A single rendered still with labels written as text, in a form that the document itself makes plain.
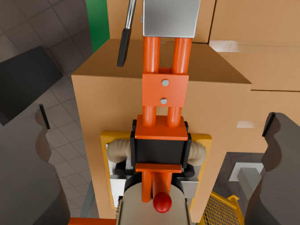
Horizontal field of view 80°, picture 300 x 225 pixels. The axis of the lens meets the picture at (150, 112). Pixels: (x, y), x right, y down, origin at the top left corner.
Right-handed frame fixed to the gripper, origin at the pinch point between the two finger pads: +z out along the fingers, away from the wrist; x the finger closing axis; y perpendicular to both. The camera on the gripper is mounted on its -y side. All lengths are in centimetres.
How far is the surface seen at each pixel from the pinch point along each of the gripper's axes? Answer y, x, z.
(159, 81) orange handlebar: 4.0, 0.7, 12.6
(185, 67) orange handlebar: 2.1, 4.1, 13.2
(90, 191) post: 131, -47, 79
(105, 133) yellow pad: 24.5, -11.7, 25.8
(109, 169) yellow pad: 36.6, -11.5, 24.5
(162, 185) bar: 16.6, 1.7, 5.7
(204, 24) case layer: 3, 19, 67
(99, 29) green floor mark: 14, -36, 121
